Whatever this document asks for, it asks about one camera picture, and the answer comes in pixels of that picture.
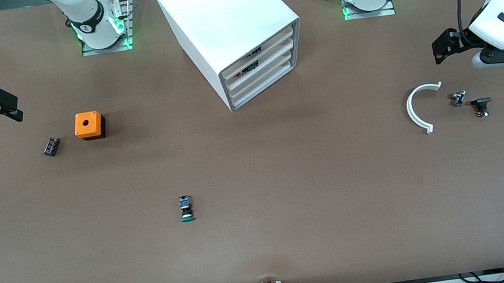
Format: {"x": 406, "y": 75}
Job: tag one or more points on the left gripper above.
{"x": 459, "y": 39}

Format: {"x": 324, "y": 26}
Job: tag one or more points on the white lowest drawer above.
{"x": 272, "y": 76}

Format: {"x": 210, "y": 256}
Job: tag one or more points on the green push button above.
{"x": 186, "y": 207}

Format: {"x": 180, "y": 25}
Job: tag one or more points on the orange button box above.
{"x": 87, "y": 123}

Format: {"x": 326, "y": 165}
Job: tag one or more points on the white drawer with red button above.
{"x": 270, "y": 63}

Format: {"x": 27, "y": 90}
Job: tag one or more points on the white drawer with yellow button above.
{"x": 267, "y": 49}

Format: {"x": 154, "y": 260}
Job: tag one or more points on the white drawer cabinet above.
{"x": 222, "y": 14}

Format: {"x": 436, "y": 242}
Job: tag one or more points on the small black electrical component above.
{"x": 51, "y": 147}

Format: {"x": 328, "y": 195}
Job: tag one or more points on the small metal switch part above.
{"x": 458, "y": 98}

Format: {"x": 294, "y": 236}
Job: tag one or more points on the small black switch part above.
{"x": 481, "y": 104}

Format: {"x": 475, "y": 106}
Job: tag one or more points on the white curved plastic bracket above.
{"x": 410, "y": 111}

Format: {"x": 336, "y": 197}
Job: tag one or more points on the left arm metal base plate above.
{"x": 371, "y": 13}

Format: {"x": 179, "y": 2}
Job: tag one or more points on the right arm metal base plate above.
{"x": 108, "y": 48}

